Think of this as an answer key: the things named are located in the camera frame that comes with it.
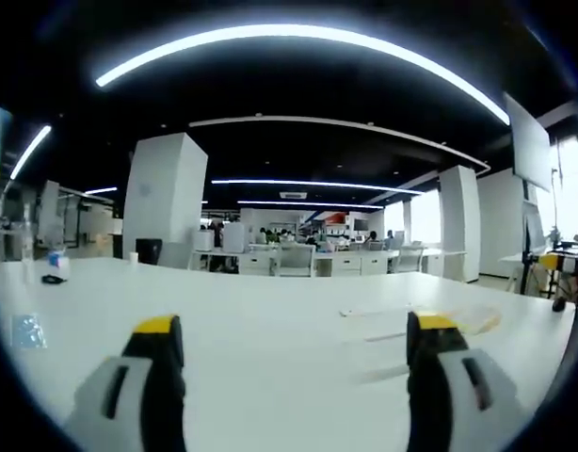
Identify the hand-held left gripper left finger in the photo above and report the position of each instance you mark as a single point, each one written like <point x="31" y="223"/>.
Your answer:
<point x="105" y="391"/>

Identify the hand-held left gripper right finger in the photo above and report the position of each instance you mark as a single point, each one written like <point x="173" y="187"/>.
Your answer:
<point x="468" y="376"/>

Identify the black mouse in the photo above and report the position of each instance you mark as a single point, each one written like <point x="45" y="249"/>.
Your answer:
<point x="558" y="304"/>

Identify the small black object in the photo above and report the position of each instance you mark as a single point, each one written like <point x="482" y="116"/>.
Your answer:
<point x="53" y="279"/>

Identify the grey mesh office chair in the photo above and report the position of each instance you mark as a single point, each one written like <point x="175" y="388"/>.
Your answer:
<point x="408" y="258"/>
<point x="296" y="259"/>

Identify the blue white tissue packet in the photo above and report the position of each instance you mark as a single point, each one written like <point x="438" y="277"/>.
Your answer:
<point x="57" y="260"/>

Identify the yellow black stand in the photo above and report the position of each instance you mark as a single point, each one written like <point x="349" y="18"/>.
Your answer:
<point x="550" y="261"/>

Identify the black waste bin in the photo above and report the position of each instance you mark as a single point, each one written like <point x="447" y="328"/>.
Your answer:
<point x="149" y="251"/>

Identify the white square pillar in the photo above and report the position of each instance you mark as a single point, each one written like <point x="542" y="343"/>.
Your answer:
<point x="164" y="198"/>
<point x="459" y="221"/>

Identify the white office desk row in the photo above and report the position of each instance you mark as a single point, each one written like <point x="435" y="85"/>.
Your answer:
<point x="345" y="263"/>

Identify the white cabinet appliance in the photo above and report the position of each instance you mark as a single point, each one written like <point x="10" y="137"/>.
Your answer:
<point x="233" y="237"/>

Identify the short ceiling light strip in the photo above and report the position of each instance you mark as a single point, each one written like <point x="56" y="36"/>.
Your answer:
<point x="30" y="151"/>

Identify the long ceiling light strip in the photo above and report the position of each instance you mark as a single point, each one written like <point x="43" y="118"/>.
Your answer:
<point x="293" y="32"/>

